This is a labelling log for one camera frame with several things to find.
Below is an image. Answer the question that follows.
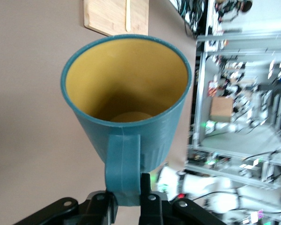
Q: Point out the brown cardboard box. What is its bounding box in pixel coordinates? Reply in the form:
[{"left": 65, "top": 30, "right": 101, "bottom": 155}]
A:
[{"left": 210, "top": 96, "right": 234, "bottom": 123}]

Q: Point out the wooden cutting board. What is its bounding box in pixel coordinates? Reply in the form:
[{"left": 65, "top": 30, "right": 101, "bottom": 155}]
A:
[{"left": 83, "top": 0, "right": 149, "bottom": 37}]

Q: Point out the aluminium frame shelving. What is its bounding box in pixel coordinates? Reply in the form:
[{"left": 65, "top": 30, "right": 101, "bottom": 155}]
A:
[{"left": 186, "top": 32, "right": 281, "bottom": 189}]

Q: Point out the teal cup yellow inside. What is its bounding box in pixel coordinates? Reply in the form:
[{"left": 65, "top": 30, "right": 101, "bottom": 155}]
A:
[{"left": 60, "top": 34, "right": 192, "bottom": 207}]

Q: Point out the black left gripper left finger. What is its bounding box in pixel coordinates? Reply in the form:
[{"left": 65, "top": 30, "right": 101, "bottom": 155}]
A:
[{"left": 86, "top": 190, "right": 119, "bottom": 225}]

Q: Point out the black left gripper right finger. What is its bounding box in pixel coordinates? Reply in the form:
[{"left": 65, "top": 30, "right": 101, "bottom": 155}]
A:
[{"left": 140, "top": 172, "right": 165, "bottom": 225}]

